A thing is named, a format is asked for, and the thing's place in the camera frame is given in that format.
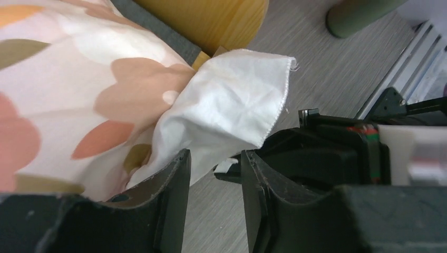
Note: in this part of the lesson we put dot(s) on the large floral cushion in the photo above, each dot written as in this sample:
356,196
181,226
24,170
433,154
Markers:
93,103

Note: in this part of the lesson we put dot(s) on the wooden pet bed frame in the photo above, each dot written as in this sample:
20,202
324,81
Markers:
198,30

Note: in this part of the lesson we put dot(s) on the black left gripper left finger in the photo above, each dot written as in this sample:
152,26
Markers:
149,217

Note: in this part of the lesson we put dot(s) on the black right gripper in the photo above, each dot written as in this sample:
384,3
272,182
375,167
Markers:
324,152

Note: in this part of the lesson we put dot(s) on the green bottle with beige cap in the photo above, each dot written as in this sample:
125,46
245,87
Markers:
350,16

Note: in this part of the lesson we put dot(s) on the aluminium rail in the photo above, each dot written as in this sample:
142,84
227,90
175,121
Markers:
412,75

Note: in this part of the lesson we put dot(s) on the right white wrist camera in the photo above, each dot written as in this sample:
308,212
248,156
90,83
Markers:
417,154

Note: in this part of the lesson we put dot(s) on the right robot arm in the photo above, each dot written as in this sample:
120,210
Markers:
426,113

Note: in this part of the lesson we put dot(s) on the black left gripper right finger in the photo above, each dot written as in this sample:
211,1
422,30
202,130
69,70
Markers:
282,216

